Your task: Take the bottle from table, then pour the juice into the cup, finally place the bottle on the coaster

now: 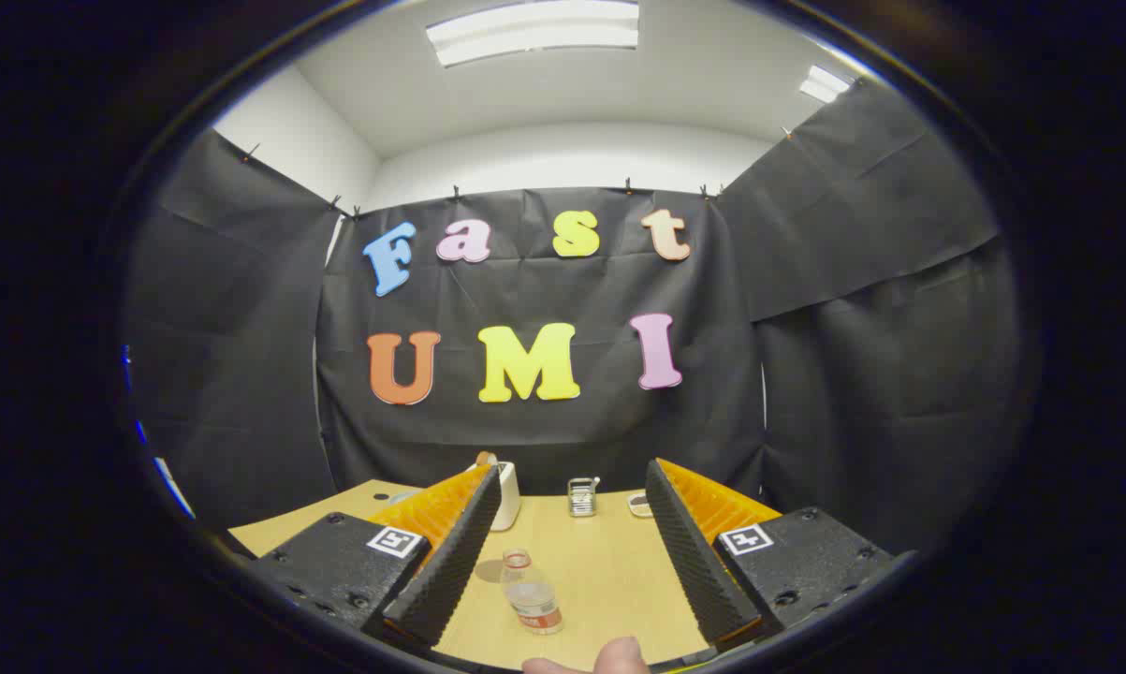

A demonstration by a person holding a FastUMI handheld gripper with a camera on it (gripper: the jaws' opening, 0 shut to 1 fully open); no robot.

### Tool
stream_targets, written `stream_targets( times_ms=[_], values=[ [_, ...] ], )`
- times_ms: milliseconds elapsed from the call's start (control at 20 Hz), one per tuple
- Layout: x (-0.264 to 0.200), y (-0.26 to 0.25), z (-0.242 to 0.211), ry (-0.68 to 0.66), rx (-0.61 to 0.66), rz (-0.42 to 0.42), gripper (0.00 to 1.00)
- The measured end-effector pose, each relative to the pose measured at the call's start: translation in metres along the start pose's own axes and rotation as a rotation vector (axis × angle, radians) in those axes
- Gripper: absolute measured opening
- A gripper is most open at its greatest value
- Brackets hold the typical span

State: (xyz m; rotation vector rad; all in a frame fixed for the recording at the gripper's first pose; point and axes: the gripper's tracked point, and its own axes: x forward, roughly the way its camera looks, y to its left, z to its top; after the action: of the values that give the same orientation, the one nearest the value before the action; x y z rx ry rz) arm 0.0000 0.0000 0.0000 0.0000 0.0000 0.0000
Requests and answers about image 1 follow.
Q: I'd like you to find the clear plastic bottle red label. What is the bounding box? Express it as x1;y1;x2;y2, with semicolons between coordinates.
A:
500;549;564;637

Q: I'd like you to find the black backdrop cloth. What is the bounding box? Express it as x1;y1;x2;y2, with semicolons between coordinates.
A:
123;80;1022;553

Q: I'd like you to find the small ceiling light panel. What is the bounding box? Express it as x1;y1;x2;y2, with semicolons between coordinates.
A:
799;65;852;104

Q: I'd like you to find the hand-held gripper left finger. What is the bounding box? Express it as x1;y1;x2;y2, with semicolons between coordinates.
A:
249;463;505;649

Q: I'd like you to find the large ceiling light panel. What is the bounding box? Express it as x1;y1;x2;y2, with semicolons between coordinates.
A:
425;0;640;68

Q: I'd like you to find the wooden table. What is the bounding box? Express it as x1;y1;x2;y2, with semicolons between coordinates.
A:
228;479;713;671

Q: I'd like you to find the white toaster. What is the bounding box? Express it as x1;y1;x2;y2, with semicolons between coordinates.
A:
466;461;522;533

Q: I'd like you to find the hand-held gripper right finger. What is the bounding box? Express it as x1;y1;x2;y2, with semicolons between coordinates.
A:
644;458;919;647

